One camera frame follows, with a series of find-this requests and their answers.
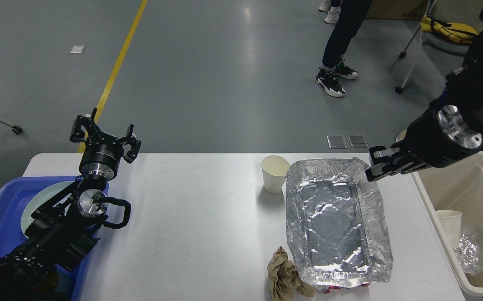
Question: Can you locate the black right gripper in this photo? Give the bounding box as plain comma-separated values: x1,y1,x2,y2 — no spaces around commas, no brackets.
365,105,483,182

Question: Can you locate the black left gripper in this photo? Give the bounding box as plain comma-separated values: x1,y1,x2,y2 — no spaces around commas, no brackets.
70,107,142,180

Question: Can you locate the green plate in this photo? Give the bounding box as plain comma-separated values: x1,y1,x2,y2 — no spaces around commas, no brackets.
20,181,72,237

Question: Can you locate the foil sheet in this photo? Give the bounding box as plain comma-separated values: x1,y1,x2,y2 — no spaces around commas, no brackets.
285,157,394,289

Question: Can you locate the white paper bowl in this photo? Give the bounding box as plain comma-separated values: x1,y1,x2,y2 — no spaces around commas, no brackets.
435,209,463,249

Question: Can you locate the aluminium foil tray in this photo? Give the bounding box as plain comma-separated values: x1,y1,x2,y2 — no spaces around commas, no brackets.
453,224,483,275

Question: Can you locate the teal mug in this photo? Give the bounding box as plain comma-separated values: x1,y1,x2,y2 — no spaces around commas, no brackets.
36,268,75,301

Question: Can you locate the crushed red can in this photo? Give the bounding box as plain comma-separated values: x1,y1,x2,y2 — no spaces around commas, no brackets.
314,281,371,295

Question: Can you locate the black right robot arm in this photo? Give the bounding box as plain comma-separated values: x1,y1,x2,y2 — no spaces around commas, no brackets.
365,54,483,182

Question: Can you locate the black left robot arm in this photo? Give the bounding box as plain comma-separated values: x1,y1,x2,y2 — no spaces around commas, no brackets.
0,108,141,301

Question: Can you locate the right metal floor plate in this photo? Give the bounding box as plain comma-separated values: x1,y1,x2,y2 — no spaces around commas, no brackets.
348,135,369,148

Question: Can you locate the metal floor plate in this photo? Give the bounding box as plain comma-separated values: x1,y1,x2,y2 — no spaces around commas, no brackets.
348,135,369,148
327,135,348,149

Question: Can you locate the left metal floor plate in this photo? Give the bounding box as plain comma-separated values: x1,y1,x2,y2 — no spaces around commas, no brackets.
327,135,348,149

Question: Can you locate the grey caster leg at left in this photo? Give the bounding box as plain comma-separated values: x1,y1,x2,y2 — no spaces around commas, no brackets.
0,118,23,135

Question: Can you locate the beige plastic bin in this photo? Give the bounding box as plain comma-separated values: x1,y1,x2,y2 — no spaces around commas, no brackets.
411,152,483,296

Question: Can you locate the white paper cup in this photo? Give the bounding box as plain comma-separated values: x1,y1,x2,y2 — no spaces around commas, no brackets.
261,156,291,193

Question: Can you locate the blue plastic tray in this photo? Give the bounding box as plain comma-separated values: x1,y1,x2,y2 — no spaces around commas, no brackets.
0,176,89,301

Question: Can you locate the crumpled brown paper ball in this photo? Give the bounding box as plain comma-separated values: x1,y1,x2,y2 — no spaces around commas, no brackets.
267,246,315,301

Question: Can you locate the person in dark jeans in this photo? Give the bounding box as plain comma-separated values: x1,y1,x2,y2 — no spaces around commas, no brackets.
314,0,373,98

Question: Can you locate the yellow bag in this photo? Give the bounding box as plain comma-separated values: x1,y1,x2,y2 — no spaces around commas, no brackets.
420,15,480,44

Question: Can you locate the cardboard box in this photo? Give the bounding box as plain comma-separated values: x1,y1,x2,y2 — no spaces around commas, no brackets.
366,0,427,20

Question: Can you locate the person in white sneakers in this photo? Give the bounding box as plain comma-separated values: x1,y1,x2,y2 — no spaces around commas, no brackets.
318,0,342,24

